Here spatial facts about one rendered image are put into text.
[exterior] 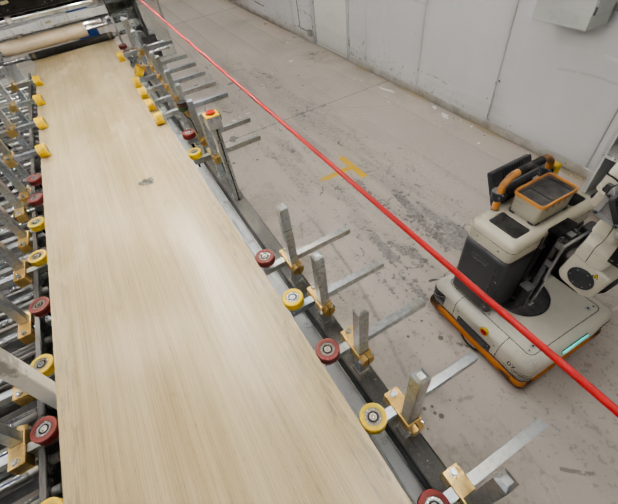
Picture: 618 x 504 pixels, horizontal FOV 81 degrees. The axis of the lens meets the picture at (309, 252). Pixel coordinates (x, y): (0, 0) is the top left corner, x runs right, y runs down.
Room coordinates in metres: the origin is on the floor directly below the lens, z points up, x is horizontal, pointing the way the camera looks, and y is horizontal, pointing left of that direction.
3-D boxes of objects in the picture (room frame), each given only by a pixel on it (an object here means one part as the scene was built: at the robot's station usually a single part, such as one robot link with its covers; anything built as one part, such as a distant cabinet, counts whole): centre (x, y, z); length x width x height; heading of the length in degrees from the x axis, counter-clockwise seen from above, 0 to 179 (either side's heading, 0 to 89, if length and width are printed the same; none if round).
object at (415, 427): (0.36, -0.21, 0.82); 0.14 x 0.06 x 0.05; 23
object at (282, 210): (1.03, 0.07, 0.92); 0.04 x 0.04 x 0.48; 23
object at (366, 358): (0.59, -0.11, 0.84); 0.14 x 0.06 x 0.05; 23
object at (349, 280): (0.87, -0.09, 0.82); 0.43 x 0.03 x 0.04; 113
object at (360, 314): (0.57, -0.12, 0.87); 0.04 x 0.04 x 0.48; 23
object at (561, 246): (0.89, -1.22, 0.68); 0.28 x 0.27 x 0.25; 112
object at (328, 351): (0.56, -0.01, 0.85); 0.08 x 0.08 x 0.11
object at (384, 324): (0.64, -0.19, 0.84); 0.43 x 0.03 x 0.04; 113
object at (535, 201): (1.13, -1.06, 0.87); 0.23 x 0.15 x 0.11; 112
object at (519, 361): (1.02, -1.10, 0.16); 0.67 x 0.64 x 0.25; 22
